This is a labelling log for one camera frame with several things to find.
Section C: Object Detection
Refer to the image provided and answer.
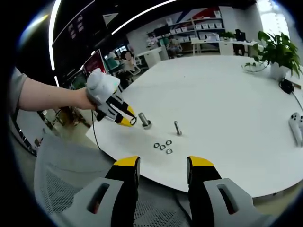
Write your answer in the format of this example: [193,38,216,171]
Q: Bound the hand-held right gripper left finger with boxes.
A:
[68,156,141,227]

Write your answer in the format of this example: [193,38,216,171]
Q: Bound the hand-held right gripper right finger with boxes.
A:
[187,155,268,227]

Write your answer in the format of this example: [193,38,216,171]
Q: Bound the large threaded stud bolt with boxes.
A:
[138,112,152,130]

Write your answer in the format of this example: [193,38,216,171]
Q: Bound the small threaded stud bolt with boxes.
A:
[173,121,183,137]

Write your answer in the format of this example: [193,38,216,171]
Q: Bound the monitor with red screen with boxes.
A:
[84,49,106,74]

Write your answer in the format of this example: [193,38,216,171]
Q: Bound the white low cabinet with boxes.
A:
[136,46,169,69]

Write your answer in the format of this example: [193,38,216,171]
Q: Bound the grey mesh chair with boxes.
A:
[34,133,191,227]

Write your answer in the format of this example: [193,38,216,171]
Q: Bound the curved ceiling light strip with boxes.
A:
[110,0,181,35]

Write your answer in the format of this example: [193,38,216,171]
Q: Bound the white game controller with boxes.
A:
[288,112,303,148]

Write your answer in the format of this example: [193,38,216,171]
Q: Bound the white storage shelves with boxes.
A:
[148,10,225,45]

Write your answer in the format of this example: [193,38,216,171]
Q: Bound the white background desk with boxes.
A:
[190,37,259,56]

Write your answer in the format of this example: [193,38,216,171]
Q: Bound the black power adapter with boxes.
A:
[278,79,295,95]

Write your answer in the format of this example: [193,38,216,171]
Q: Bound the white plant pot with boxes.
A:
[269,61,290,80]

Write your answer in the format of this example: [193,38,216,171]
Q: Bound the green potted plant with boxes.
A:
[241,30,303,79]

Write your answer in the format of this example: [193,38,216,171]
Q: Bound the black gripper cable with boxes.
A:
[91,110,103,151]

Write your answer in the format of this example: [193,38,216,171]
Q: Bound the black adapter cable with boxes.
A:
[291,91,303,112]

